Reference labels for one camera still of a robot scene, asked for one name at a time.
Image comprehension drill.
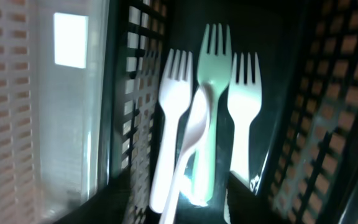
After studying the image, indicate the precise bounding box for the white plastic spoon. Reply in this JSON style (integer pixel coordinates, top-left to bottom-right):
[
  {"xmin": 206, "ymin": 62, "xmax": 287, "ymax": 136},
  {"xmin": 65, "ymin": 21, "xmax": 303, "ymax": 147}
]
[{"xmin": 159, "ymin": 85, "xmax": 211, "ymax": 224}]

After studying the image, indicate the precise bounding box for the white plastic fork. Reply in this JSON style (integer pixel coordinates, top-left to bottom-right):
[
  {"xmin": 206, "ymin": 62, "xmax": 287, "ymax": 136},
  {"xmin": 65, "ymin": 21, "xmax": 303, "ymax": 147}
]
[
  {"xmin": 227, "ymin": 54, "xmax": 262, "ymax": 187},
  {"xmin": 149, "ymin": 49, "xmax": 193, "ymax": 213},
  {"xmin": 192, "ymin": 24, "xmax": 232, "ymax": 202}
]

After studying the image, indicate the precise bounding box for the black plastic basket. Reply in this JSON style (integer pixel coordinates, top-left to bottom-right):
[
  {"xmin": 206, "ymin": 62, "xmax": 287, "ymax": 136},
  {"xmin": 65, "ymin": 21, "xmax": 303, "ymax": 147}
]
[{"xmin": 60, "ymin": 0, "xmax": 358, "ymax": 223}]

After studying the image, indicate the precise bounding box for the clear plastic basket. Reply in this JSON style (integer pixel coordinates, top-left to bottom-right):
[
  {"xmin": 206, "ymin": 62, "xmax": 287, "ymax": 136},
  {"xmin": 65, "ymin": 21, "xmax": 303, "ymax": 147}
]
[{"xmin": 0, "ymin": 0, "xmax": 109, "ymax": 223}]

